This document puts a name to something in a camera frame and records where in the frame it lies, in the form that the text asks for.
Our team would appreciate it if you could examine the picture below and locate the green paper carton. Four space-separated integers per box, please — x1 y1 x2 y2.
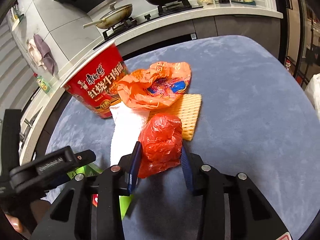
67 162 135 221

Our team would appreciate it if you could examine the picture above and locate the red plastic bag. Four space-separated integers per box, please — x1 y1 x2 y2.
138 113 182 179

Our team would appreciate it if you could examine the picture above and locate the white tissue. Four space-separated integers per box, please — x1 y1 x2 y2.
110 102 150 166

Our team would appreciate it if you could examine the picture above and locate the orange foam fruit net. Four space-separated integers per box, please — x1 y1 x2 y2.
148 94 202 141

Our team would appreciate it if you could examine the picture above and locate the orange plastic bag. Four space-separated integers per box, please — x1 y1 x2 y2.
117 61 191 111

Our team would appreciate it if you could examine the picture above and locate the steel kitchen faucet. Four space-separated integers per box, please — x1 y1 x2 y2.
20 109 41 143

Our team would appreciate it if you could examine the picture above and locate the white lined trash bin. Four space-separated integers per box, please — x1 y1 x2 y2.
305 74 320 120

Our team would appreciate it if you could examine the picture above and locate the person's left hand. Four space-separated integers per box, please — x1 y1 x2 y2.
5 199 51 239

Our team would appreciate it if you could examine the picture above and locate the green dish soap bottle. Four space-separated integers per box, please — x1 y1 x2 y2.
34 73 51 94

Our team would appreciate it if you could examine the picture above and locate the red instant noodle cup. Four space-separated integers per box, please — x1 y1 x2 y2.
62 41 129 119

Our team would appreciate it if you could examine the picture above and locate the blue grey table mat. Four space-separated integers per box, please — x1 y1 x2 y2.
46 36 319 239

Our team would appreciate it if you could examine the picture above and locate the purple hanging towel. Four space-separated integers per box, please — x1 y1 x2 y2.
33 34 56 76

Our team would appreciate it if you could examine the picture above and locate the cream hanging towel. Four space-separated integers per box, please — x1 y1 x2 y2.
27 39 47 70

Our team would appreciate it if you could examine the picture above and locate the beige wok with lid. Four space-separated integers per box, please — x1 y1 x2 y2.
83 2 133 29

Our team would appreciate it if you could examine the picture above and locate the black gas stove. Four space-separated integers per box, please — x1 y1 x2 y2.
93 0 203 50

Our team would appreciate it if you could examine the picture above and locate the wall utensil rack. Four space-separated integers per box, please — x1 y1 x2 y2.
10 1 24 31

